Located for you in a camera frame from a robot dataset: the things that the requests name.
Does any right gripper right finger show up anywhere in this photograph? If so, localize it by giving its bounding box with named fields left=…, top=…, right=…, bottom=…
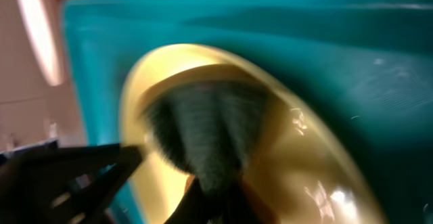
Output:
left=225, top=181, right=267, bottom=224

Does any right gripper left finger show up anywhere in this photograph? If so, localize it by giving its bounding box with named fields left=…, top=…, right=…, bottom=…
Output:
left=164, top=179, right=210, bottom=224

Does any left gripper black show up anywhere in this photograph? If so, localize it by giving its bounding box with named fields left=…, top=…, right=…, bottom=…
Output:
left=1, top=142, right=143, bottom=223

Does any green yellow sponge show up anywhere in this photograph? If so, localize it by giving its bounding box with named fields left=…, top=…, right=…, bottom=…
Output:
left=140, top=80, right=281, bottom=224

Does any teal plastic tray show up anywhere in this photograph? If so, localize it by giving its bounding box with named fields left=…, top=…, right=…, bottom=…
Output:
left=63, top=0, right=432, bottom=223

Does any yellow plate with stain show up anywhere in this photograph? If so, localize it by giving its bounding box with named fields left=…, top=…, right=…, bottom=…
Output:
left=119, top=44, right=388, bottom=223

